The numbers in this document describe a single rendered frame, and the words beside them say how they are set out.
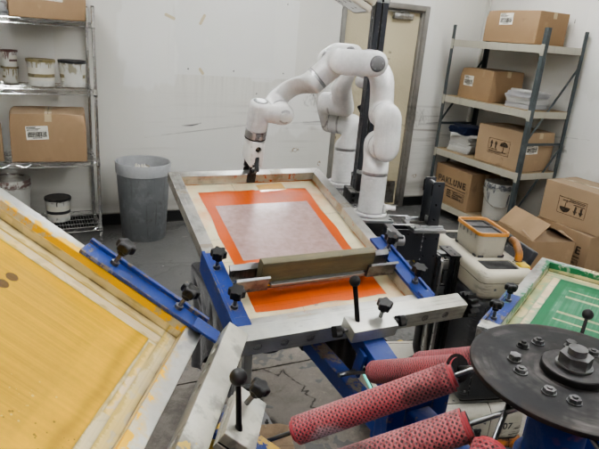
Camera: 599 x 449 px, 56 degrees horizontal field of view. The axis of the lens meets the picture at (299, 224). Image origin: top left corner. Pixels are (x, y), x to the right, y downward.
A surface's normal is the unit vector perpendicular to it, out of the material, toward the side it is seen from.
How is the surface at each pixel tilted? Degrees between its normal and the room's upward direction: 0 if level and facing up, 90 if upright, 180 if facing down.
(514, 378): 0
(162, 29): 90
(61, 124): 88
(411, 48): 90
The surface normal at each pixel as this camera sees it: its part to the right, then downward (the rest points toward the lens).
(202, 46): 0.42, 0.32
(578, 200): -0.87, 0.08
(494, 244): 0.17, 0.37
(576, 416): 0.08, -0.94
